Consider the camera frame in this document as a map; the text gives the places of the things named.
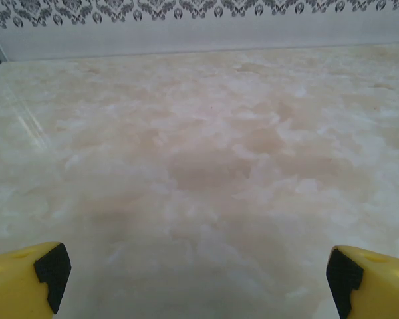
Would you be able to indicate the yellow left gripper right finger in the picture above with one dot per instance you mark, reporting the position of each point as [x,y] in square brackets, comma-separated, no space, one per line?
[385,292]

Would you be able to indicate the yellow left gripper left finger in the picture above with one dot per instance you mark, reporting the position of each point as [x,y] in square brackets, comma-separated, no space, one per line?
[13,289]

